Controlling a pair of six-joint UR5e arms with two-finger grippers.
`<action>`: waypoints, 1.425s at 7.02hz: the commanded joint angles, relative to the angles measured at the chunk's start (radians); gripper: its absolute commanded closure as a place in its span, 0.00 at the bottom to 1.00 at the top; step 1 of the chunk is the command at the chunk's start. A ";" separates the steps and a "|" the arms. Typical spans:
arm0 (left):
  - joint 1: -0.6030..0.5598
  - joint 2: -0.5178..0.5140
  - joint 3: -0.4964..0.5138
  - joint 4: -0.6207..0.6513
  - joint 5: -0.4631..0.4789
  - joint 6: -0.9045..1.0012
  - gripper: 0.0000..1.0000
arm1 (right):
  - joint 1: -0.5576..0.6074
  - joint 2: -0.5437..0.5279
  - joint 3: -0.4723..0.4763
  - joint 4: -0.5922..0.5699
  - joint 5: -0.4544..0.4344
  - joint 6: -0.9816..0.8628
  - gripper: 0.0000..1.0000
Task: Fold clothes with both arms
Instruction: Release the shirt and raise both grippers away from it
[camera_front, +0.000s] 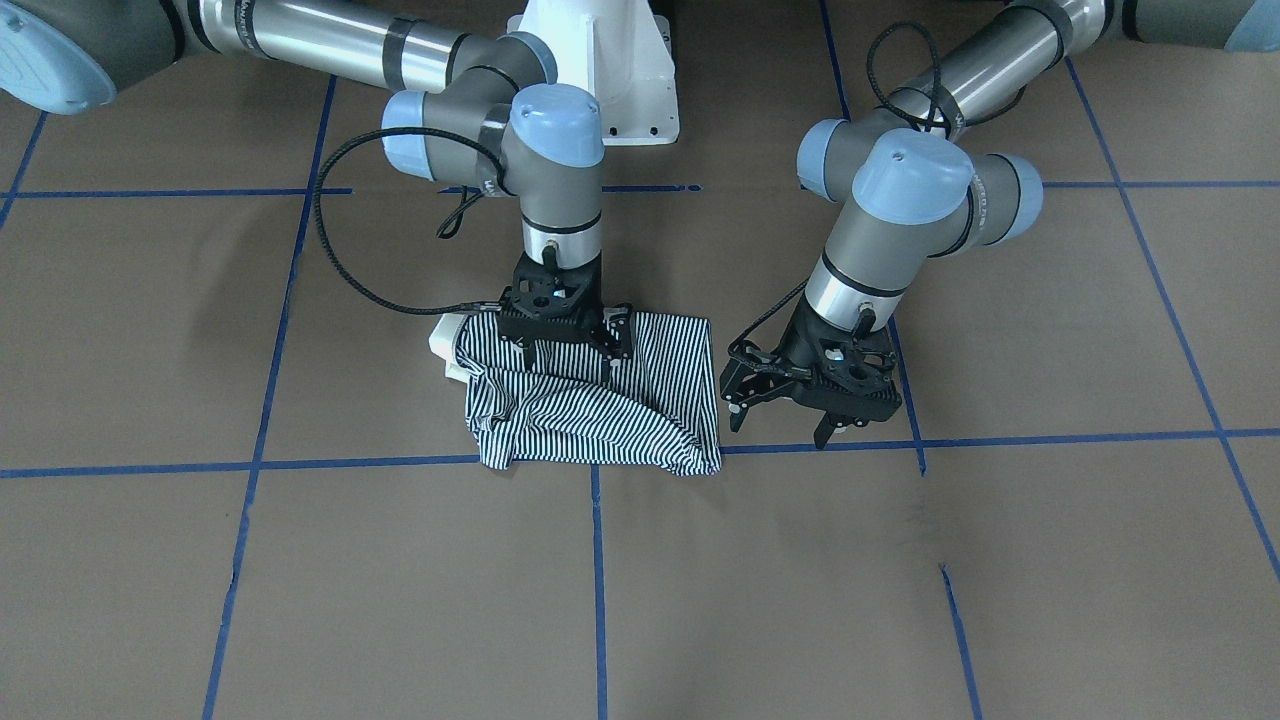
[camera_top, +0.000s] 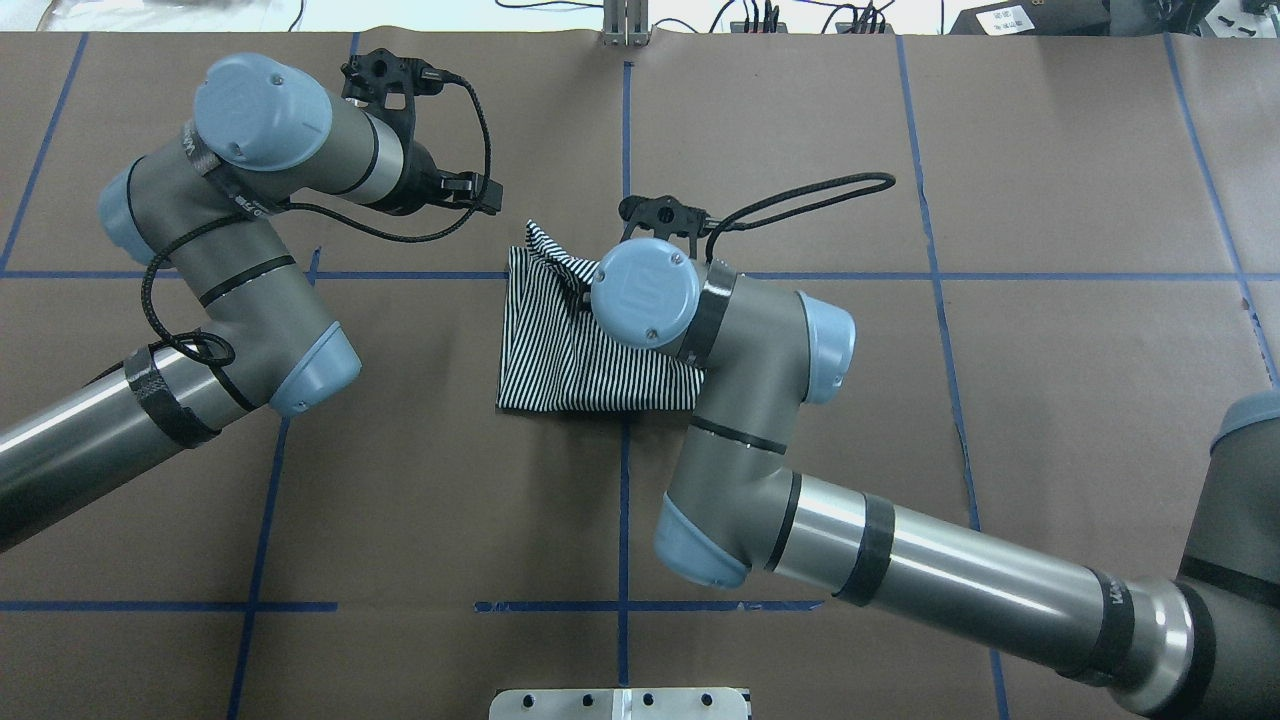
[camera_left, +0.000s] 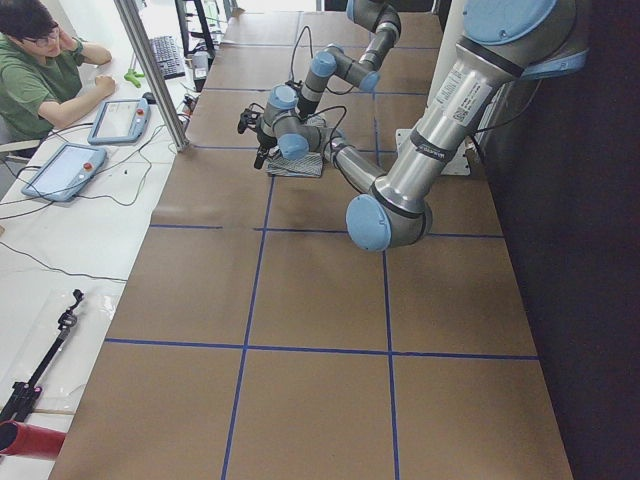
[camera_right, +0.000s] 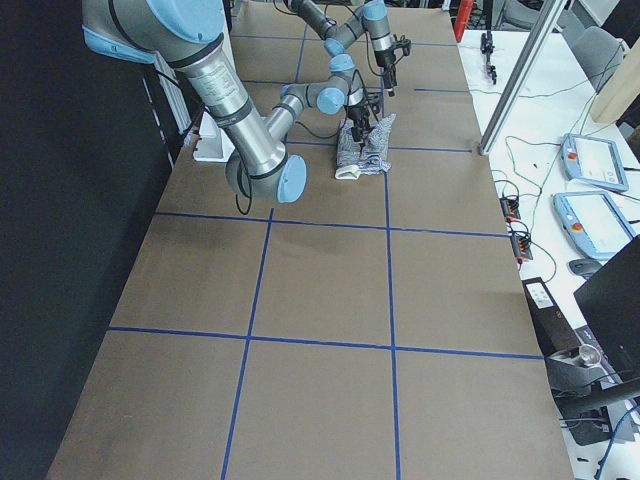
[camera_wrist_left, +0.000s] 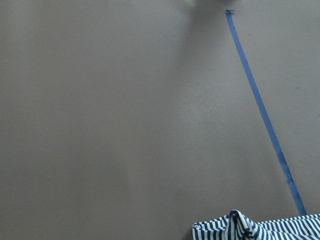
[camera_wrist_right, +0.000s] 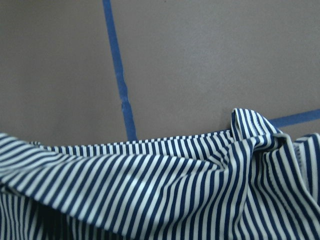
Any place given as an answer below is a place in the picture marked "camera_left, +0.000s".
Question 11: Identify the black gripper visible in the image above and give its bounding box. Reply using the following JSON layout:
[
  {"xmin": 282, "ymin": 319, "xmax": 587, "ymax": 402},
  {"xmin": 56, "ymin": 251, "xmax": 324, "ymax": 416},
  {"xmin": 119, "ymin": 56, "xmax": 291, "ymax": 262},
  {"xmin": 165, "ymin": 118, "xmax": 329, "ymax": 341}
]
[
  {"xmin": 237, "ymin": 107, "xmax": 277, "ymax": 169},
  {"xmin": 285, "ymin": 80, "xmax": 315, "ymax": 119}
]

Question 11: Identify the blue white striped polo shirt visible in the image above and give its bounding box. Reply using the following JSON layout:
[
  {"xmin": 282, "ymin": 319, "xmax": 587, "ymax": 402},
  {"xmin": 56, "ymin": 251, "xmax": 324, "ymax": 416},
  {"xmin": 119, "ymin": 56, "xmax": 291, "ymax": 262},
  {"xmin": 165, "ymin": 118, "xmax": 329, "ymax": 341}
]
[{"xmin": 266, "ymin": 114, "xmax": 327, "ymax": 178}]

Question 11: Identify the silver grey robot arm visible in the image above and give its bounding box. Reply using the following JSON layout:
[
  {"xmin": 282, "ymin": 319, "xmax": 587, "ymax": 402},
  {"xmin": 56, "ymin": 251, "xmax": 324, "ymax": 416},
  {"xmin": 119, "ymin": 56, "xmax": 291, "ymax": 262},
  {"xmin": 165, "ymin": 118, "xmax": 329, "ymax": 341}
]
[
  {"xmin": 297, "ymin": 0, "xmax": 401, "ymax": 119},
  {"xmin": 238, "ymin": 1, "xmax": 591, "ymax": 251}
]

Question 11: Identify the black computer mouse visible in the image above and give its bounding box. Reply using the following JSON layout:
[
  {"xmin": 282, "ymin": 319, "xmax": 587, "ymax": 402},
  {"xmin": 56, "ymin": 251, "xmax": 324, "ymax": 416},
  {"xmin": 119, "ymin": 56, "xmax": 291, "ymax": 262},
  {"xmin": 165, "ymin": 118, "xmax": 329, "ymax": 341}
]
[{"xmin": 142, "ymin": 92, "xmax": 156, "ymax": 104}]

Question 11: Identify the black keyboard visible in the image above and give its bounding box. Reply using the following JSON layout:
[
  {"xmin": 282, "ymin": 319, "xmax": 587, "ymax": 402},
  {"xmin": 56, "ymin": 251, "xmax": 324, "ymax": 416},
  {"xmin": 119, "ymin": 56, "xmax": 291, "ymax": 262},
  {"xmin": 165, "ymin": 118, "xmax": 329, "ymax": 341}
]
[{"xmin": 149, "ymin": 35, "xmax": 185, "ymax": 79}]

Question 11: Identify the upper blue teach pendant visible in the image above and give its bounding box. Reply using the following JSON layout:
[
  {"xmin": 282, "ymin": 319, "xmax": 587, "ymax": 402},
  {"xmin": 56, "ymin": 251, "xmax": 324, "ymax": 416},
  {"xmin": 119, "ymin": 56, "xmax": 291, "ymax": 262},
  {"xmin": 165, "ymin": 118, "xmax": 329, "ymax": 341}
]
[{"xmin": 87, "ymin": 98, "xmax": 150, "ymax": 145}]

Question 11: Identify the blue teach pendant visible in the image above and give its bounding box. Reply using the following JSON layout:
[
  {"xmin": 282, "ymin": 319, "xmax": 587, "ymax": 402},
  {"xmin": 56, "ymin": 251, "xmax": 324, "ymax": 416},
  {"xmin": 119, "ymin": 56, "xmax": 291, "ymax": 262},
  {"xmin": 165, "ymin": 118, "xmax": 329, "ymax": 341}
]
[
  {"xmin": 87, "ymin": 98, "xmax": 150, "ymax": 145},
  {"xmin": 21, "ymin": 143, "xmax": 107, "ymax": 202}
]

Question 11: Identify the green plastic tool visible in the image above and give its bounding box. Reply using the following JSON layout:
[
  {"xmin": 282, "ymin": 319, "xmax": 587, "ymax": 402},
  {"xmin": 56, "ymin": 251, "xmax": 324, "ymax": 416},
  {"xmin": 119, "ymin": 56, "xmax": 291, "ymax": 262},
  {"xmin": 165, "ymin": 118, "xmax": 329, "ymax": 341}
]
[{"xmin": 124, "ymin": 68, "xmax": 145, "ymax": 88}]

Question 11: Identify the lower blue teach pendant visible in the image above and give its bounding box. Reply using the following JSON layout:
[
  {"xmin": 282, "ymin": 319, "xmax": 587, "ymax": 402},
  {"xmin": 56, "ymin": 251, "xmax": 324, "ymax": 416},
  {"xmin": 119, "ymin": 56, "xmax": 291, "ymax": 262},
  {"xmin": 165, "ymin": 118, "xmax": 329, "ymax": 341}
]
[{"xmin": 21, "ymin": 143, "xmax": 107, "ymax": 202}]

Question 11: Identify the seated man green shirt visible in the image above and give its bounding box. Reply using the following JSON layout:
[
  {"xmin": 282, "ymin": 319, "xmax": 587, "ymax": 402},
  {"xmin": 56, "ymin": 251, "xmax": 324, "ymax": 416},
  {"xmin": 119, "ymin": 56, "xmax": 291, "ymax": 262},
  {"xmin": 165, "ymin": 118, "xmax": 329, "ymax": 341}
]
[{"xmin": 1, "ymin": 1, "xmax": 116, "ymax": 142}]

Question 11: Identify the clear plastic bag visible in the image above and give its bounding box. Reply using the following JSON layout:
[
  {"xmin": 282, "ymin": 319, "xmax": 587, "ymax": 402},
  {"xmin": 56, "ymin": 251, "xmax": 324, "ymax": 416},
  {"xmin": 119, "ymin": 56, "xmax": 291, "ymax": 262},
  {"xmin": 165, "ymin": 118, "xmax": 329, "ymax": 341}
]
[{"xmin": 16, "ymin": 290, "xmax": 120, "ymax": 415}]

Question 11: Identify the red cylinder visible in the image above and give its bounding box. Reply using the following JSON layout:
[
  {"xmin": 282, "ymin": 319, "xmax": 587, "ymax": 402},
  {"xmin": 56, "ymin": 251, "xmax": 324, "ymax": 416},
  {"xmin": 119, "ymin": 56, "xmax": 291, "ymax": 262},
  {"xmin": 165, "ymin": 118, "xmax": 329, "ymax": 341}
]
[{"xmin": 1, "ymin": 421, "xmax": 66, "ymax": 460}]

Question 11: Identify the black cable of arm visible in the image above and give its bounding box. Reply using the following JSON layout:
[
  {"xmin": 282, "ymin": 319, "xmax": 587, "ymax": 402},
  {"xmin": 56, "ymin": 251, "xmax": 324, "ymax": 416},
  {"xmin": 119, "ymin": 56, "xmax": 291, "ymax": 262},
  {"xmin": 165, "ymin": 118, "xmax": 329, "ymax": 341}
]
[
  {"xmin": 247, "ymin": 102, "xmax": 351, "ymax": 161},
  {"xmin": 289, "ymin": 24, "xmax": 351, "ymax": 96}
]

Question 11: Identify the aluminium profile post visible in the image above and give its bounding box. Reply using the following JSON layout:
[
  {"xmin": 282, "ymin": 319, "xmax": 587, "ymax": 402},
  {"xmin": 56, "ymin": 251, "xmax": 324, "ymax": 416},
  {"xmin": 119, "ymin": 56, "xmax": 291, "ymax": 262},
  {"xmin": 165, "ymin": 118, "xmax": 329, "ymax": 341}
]
[{"xmin": 114, "ymin": 0, "xmax": 189, "ymax": 152}]

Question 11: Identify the black table cable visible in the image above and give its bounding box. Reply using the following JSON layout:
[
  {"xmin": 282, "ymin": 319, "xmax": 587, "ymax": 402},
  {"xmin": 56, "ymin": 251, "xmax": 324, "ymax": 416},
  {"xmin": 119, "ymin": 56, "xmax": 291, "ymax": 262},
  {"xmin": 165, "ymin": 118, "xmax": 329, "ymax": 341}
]
[{"xmin": 0, "ymin": 239, "xmax": 129, "ymax": 284}]

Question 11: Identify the black camera pole tool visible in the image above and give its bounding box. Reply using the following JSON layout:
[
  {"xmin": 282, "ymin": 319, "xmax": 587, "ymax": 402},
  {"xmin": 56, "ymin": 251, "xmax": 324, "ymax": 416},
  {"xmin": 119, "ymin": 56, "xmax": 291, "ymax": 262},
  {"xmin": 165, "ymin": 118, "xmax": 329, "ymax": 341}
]
[{"xmin": 0, "ymin": 288, "xmax": 85, "ymax": 426}]

